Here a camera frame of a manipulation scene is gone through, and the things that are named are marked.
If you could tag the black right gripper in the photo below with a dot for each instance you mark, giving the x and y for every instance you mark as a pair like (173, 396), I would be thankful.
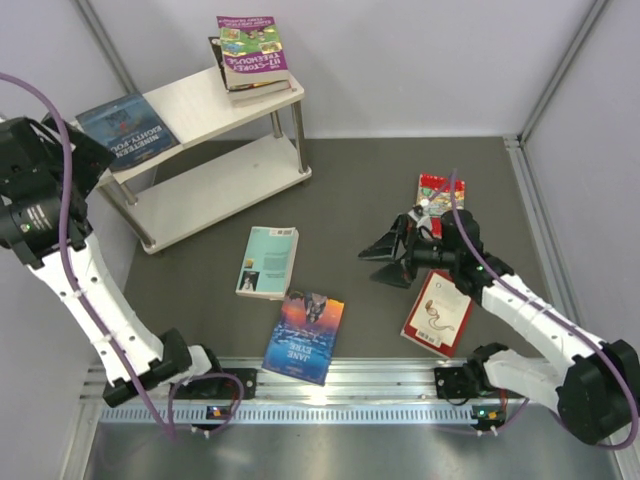
(384, 249)

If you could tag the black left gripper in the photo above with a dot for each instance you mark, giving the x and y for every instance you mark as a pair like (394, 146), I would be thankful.
(89, 161)

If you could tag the dark blue Nineteen Eighty-Four book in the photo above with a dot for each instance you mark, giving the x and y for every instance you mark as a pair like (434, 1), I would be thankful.
(130, 129)

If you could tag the blue Jane Eyre book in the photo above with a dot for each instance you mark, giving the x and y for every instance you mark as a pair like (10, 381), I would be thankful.
(303, 340)

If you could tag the black treehouse book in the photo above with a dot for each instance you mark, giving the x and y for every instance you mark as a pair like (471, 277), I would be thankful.
(216, 49)

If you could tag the purple storey treehouse book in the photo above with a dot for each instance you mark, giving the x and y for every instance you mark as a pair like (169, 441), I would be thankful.
(252, 50)

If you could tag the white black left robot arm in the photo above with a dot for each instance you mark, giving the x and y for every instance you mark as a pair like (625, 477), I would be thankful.
(45, 224)

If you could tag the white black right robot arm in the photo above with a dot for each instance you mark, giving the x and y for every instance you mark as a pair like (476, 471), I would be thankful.
(589, 384)

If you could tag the red Edward Tulane book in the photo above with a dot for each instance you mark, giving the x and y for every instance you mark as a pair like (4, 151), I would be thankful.
(439, 315)

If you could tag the red treehouse book on table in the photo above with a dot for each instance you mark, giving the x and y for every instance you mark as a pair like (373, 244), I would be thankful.
(435, 190)

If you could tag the light teal paperback book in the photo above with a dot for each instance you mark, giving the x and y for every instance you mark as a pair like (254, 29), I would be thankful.
(268, 261)

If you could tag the white two-tier shelf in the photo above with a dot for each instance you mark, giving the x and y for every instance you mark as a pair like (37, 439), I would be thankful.
(197, 109)

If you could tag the red storey treehouse book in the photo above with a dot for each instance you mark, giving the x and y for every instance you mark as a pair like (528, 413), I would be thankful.
(256, 92)

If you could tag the aluminium front rail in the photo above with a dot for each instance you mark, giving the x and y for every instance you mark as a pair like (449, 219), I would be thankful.
(356, 392)

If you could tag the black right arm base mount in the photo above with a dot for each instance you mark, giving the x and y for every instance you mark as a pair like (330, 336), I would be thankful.
(458, 385)

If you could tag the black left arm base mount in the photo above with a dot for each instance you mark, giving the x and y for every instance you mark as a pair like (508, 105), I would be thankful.
(221, 388)

